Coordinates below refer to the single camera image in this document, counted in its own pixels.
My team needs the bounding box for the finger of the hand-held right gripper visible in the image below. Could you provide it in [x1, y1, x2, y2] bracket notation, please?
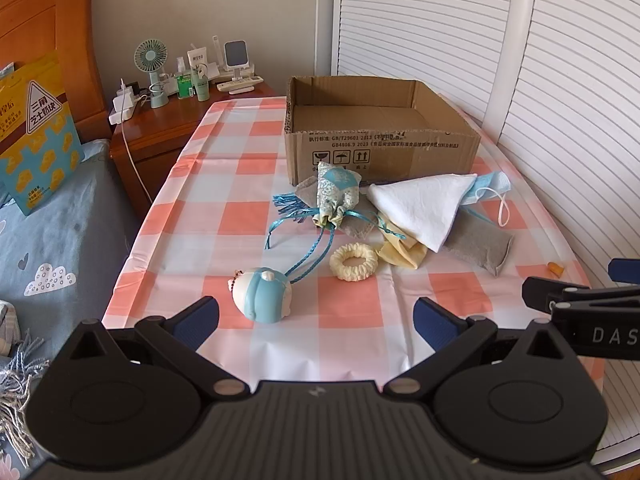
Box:
[607, 258, 640, 282]
[521, 276, 640, 317]

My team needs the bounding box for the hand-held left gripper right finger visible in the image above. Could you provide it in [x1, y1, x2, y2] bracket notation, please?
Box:
[383, 296, 572, 401]

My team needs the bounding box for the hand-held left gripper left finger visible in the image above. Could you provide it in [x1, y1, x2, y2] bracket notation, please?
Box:
[67, 296, 250, 402]

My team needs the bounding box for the blue and white plush toy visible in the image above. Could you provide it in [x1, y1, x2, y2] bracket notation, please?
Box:
[229, 267, 293, 323]

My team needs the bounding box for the grey fabric pouch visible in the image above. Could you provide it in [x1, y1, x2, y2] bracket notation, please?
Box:
[442, 207, 516, 278]
[294, 180, 376, 238]

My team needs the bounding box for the cream scrunchie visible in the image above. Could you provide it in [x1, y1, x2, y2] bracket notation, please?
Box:
[329, 243, 379, 282]

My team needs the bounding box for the blue face mask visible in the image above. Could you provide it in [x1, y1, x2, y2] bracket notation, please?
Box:
[460, 170, 513, 227]

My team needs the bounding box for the blue tasselled sachet pouch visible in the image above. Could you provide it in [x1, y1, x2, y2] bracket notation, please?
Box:
[264, 161, 381, 285]

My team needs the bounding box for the cardboard box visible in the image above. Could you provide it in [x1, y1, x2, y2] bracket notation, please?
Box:
[284, 76, 482, 188]

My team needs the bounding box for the yellow cloth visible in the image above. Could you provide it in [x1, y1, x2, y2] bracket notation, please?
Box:
[376, 215, 428, 270]

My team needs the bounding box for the white folded cloth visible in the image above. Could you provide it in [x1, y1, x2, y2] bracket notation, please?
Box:
[367, 173, 478, 253]

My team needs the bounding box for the grey cloud print bedsheet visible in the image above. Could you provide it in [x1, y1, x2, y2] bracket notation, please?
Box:
[0, 139, 142, 480]

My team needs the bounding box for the pink checkered tablecloth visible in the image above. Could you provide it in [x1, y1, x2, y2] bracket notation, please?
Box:
[101, 97, 608, 397]

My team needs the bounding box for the white louvered closet door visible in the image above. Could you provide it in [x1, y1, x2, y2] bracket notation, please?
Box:
[500, 0, 640, 461]
[330, 0, 517, 128]

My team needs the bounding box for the wooden nightstand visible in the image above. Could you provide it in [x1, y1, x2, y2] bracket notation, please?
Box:
[110, 81, 278, 207]

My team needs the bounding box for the grey fringed scarf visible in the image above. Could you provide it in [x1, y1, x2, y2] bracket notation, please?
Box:
[0, 300, 53, 461]

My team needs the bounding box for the white power strip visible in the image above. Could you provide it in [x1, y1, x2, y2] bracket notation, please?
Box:
[109, 95, 142, 125]

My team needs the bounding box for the green capped bottle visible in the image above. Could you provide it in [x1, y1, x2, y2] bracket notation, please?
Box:
[195, 62, 211, 102]

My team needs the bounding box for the white remote control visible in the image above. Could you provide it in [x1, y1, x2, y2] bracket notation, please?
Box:
[227, 76, 265, 94]

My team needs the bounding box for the yellow and blue paper bag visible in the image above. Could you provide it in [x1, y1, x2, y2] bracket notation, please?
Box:
[0, 52, 84, 217]

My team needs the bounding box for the white cream tube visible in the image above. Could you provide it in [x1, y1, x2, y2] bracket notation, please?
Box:
[187, 47, 208, 78]

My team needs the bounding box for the white phone stand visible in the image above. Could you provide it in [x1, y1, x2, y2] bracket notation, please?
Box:
[224, 40, 252, 81]

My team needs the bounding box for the green desk fan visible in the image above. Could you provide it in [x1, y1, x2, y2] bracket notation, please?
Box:
[134, 40, 171, 109]

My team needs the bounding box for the wooden bed headboard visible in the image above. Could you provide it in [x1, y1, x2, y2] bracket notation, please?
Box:
[0, 0, 112, 143]

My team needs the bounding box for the white power cable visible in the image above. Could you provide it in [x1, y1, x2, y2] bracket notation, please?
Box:
[120, 121, 152, 202]

